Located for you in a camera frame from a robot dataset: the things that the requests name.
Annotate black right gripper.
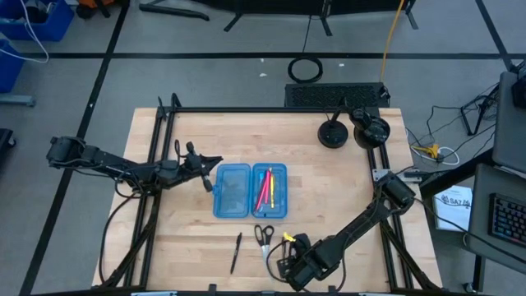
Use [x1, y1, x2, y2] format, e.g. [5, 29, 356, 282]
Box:
[277, 233, 317, 272]

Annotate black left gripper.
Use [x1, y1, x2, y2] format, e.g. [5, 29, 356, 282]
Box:
[178, 141, 224, 193]

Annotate pink highlighter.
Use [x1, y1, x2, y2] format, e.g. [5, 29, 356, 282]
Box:
[254, 172, 269, 213]

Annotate blue translucent plastic supply box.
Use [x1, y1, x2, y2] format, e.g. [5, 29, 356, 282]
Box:
[212, 162, 288, 220]

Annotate black vented box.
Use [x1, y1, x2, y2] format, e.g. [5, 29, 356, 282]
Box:
[284, 81, 391, 109]

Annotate white printed paper box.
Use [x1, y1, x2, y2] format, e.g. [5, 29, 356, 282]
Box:
[433, 184, 473, 232]

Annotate black pen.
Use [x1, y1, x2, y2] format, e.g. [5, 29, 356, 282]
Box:
[229, 232, 243, 275]

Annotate black gooseneck stand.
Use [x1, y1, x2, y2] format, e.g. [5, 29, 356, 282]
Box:
[316, 97, 350, 150]

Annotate yellow and white power plug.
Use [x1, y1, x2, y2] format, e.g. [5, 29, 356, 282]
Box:
[410, 142, 460, 166]

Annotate black partition curtain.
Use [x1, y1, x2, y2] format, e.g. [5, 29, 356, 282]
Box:
[192, 0, 420, 37]

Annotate grey desk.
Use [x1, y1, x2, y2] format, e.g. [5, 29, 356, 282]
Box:
[491, 72, 526, 173]
[466, 163, 526, 264]

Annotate orange shop vacuum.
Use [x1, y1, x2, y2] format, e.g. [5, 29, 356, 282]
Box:
[76, 0, 124, 20]

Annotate blue plastic bin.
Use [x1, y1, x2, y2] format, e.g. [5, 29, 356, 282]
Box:
[0, 39, 26, 95]
[0, 0, 76, 42]

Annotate black keyboard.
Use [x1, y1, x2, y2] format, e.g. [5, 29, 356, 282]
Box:
[487, 192, 526, 248]

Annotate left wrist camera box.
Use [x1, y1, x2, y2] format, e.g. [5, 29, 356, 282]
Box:
[183, 152, 203, 173]

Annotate black-handled scissors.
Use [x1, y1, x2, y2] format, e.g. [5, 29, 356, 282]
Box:
[253, 224, 275, 265]

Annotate black right arm cable loop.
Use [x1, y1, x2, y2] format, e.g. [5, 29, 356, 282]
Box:
[265, 240, 288, 284]

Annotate black corner bracket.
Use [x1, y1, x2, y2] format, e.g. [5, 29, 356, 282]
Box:
[157, 92, 182, 120]

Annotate coiled black cable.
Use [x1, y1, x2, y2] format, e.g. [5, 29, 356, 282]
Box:
[287, 56, 324, 84]

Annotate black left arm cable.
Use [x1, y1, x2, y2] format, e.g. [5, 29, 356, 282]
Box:
[98, 164, 145, 284]

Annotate white cable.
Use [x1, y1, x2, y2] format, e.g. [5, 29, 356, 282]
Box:
[0, 0, 50, 65]

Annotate yellow cable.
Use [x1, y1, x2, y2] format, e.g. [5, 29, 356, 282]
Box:
[378, 0, 407, 83]

